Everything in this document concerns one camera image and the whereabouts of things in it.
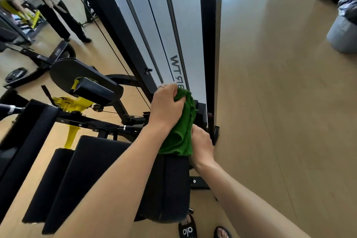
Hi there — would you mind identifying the person's left hand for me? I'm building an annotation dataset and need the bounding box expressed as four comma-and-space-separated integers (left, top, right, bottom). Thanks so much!
148, 83, 187, 130

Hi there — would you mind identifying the person's right hand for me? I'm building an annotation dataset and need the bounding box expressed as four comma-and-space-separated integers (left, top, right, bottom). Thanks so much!
190, 124, 215, 168

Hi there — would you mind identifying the green cleaning cloth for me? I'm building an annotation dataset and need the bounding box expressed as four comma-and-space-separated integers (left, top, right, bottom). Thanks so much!
158, 87, 199, 157

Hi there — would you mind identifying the person's right forearm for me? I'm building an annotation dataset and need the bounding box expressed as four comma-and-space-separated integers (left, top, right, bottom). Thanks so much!
192, 160, 312, 238

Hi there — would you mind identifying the silver guide rod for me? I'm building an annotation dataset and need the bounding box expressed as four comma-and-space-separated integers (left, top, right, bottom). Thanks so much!
115, 0, 164, 84
159, 0, 191, 91

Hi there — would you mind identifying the white weight stack panel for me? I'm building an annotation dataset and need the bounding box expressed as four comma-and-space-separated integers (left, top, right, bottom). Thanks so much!
99, 0, 207, 104

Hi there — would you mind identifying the black rounded machine pad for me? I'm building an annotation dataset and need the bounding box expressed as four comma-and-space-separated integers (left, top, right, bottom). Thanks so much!
49, 58, 124, 107

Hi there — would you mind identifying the large black seat pad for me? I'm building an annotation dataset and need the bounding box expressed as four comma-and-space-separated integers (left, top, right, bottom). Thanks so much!
42, 135, 193, 235

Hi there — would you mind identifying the black slide sandal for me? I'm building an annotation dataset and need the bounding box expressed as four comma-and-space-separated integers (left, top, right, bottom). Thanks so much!
178, 214, 197, 238
214, 226, 232, 238

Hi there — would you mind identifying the black foam roller pad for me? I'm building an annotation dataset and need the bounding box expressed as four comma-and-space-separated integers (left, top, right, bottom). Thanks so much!
22, 148, 75, 224

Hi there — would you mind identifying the black weight plate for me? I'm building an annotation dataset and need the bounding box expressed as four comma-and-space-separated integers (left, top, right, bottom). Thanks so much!
5, 67, 28, 83

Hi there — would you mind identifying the long black padded support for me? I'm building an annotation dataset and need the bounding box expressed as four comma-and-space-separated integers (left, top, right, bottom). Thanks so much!
0, 99, 61, 220

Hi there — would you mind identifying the yellow exercise machine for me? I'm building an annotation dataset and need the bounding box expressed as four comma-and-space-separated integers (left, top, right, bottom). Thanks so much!
0, 0, 45, 30

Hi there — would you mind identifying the grey waste bin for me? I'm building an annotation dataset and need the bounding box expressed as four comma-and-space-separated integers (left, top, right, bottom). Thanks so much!
327, 15, 357, 54

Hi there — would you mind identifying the black bin bag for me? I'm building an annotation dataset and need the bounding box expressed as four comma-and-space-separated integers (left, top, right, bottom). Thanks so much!
337, 0, 357, 25

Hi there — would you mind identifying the black gym machine frame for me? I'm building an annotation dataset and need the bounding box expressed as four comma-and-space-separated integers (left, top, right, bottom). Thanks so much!
68, 0, 223, 146

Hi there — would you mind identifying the thin black machine cable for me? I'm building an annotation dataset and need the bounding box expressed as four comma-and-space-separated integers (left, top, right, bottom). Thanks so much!
61, 0, 152, 110

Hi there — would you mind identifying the black base bracket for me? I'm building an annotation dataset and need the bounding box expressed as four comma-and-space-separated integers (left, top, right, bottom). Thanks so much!
190, 176, 211, 190

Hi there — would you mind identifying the yellow machine lever bracket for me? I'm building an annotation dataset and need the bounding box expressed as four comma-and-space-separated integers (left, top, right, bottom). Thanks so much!
52, 77, 97, 149

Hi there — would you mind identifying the black bench base frame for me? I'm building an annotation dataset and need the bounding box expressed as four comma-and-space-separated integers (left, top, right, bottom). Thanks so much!
0, 27, 76, 89

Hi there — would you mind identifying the chrome machine handle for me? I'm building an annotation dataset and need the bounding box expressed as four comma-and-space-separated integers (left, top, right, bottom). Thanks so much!
0, 104, 25, 120

